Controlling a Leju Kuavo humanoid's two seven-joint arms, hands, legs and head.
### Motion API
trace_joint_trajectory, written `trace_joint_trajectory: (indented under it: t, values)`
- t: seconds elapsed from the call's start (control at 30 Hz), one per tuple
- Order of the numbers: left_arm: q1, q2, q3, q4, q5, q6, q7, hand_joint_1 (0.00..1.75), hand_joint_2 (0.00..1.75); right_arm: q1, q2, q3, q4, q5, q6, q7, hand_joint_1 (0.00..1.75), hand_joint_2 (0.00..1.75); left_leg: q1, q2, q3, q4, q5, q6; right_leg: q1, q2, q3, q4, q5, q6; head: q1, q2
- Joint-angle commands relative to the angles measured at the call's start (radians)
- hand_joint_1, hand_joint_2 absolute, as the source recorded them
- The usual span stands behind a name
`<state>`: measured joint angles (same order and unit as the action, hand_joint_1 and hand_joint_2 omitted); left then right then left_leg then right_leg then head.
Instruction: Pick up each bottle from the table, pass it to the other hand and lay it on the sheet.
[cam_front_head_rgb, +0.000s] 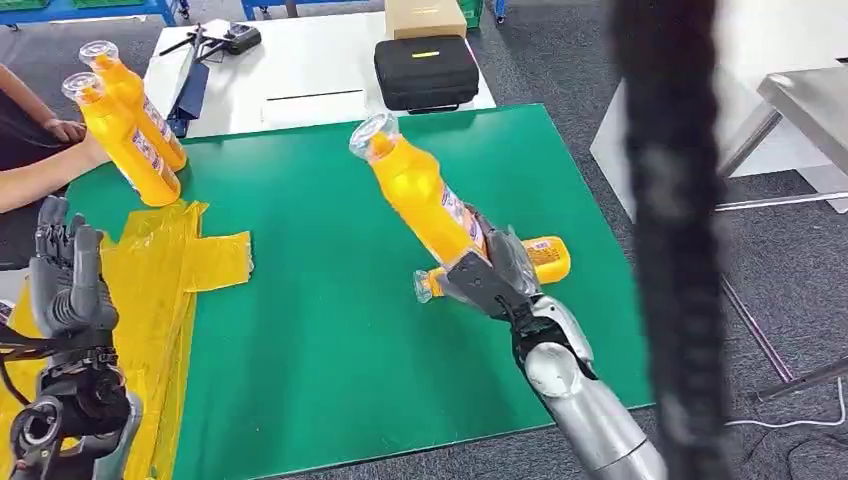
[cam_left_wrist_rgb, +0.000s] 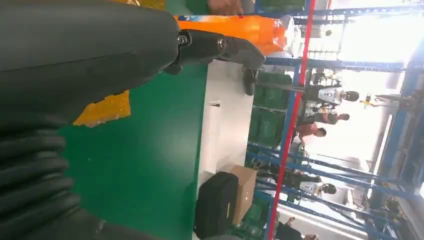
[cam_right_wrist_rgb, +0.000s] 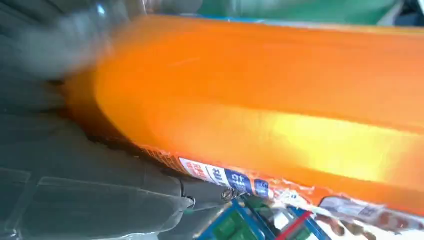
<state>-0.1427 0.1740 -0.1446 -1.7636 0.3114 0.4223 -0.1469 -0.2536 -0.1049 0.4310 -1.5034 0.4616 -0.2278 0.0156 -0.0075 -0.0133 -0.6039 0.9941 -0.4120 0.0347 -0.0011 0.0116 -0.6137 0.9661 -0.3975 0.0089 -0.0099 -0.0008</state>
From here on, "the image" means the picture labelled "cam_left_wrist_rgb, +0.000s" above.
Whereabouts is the brown cardboard box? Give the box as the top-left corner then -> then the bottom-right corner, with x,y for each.
227,164 -> 258,226

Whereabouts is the white table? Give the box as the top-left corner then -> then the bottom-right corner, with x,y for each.
192,59 -> 255,240

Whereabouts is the orange drink bottle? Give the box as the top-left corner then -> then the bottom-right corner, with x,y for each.
175,13 -> 296,58

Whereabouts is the green plastic crate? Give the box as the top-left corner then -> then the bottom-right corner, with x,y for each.
247,108 -> 288,149
253,70 -> 294,111
231,198 -> 272,240

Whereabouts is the blue metal rack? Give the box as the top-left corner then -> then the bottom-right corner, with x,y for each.
244,0 -> 424,240

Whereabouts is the yellow hoist hook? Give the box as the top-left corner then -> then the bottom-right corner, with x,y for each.
360,95 -> 378,110

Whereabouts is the person standing in background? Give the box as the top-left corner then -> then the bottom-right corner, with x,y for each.
292,123 -> 328,147
297,110 -> 351,127
257,168 -> 338,200
304,84 -> 361,106
274,216 -> 320,240

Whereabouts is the yellow plastic sheet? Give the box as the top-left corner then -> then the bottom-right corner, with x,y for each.
72,0 -> 167,129

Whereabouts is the green table mat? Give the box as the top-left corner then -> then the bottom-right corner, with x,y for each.
57,0 -> 210,240

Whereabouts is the red vertical pole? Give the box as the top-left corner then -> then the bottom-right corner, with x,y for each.
266,0 -> 318,240

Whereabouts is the person's right hand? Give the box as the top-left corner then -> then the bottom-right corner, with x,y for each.
207,0 -> 247,16

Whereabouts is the black carry case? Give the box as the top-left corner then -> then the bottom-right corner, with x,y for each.
193,171 -> 240,240

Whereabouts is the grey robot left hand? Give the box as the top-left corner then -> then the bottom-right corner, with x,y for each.
0,0 -> 267,134

